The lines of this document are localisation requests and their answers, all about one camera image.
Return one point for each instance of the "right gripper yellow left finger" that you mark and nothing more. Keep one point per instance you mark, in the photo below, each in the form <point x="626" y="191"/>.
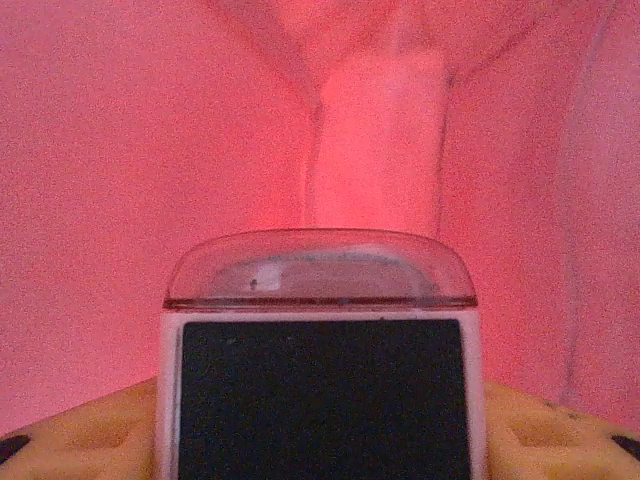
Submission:
<point x="90" y="440"/>

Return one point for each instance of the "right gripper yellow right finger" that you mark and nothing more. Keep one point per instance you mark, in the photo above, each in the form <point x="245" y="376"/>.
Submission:
<point x="550" y="440"/>

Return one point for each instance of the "white black clear-capped device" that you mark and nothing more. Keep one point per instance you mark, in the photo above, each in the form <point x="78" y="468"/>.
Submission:
<point x="320" y="400"/>

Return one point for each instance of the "pink school backpack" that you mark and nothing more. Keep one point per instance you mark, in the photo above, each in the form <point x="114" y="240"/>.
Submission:
<point x="150" y="150"/>

